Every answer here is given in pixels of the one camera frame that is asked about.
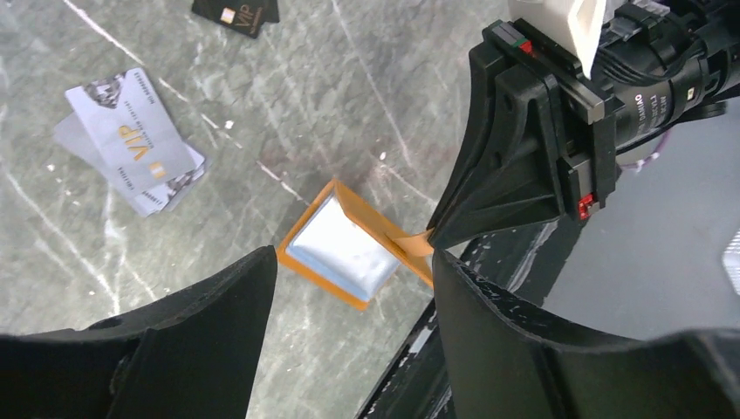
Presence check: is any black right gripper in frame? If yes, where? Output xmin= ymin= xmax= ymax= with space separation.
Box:
xmin=428 ymin=1 xmax=739 ymax=250

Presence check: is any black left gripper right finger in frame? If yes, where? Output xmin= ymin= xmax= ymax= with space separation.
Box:
xmin=433 ymin=251 xmax=739 ymax=418

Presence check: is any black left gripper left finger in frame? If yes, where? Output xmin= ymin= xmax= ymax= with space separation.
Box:
xmin=1 ymin=246 xmax=278 ymax=418

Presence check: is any orange leather card holder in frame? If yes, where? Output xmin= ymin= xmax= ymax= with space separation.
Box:
xmin=276 ymin=178 xmax=434 ymax=310

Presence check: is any silver VIP card top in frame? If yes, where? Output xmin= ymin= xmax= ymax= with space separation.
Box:
xmin=65 ymin=67 xmax=196 ymax=197

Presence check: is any silver vip card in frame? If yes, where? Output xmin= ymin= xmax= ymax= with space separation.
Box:
xmin=65 ymin=67 xmax=196 ymax=197
xmin=53 ymin=113 xmax=208 ymax=216

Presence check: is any silver VIP card bottom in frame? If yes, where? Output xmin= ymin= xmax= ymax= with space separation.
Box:
xmin=53 ymin=113 xmax=208 ymax=216

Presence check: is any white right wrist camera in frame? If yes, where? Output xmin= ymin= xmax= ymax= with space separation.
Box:
xmin=508 ymin=0 xmax=606 ymax=79

